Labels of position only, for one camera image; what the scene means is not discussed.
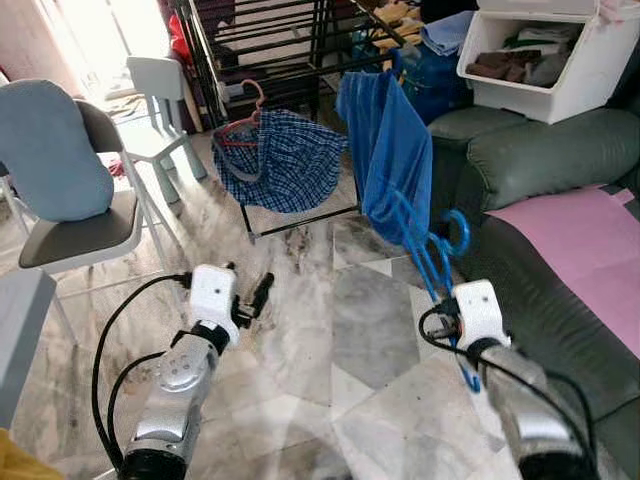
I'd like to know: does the yellow shirt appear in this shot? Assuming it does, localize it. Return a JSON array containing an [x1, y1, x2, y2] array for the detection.
[[0, 428, 66, 480]]

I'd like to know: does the pink hanger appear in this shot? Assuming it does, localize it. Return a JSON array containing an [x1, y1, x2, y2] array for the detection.
[[215, 80, 269, 149]]

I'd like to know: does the blue plaid shirt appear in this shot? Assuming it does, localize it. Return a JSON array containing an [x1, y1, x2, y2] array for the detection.
[[212, 108, 351, 214]]

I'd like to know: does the grey folding chair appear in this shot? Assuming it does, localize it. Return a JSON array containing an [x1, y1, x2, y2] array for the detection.
[[0, 80, 191, 351]]

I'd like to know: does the pink mat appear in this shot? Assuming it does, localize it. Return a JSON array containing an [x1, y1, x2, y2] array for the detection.
[[487, 185, 640, 358]]

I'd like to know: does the black drying rack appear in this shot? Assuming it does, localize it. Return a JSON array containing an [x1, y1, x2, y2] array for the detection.
[[175, 0, 471, 243]]

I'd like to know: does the dark green sofa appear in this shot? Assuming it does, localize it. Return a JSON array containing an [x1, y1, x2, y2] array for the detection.
[[425, 105, 640, 480]]

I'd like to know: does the light blue child chair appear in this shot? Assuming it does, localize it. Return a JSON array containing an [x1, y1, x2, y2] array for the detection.
[[120, 55, 211, 209]]

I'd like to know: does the blue grey cushion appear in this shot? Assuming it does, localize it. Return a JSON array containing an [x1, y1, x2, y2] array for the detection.
[[0, 80, 116, 223]]

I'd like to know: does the dark blue bag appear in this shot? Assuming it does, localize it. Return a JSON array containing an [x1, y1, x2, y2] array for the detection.
[[398, 40, 471, 126]]

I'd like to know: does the brown cloth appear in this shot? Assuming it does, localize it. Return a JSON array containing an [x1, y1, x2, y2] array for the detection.
[[467, 48, 546, 83]]

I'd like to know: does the white storage bin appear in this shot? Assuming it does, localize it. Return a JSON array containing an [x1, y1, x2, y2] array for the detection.
[[457, 0, 640, 126]]

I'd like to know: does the light blue cloth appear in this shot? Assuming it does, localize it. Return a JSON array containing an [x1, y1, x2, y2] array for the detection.
[[420, 10, 479, 58]]

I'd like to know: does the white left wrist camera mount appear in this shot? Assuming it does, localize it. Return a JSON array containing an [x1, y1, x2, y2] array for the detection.
[[188, 264, 241, 324]]

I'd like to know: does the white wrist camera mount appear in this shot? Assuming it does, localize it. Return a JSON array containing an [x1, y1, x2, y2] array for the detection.
[[452, 280, 512, 349], [188, 264, 241, 324]]

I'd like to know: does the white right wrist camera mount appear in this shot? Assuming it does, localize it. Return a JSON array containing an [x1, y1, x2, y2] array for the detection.
[[452, 280, 512, 349]]

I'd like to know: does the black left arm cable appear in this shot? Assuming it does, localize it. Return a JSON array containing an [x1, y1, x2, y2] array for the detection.
[[107, 350, 191, 456], [92, 272, 193, 466]]

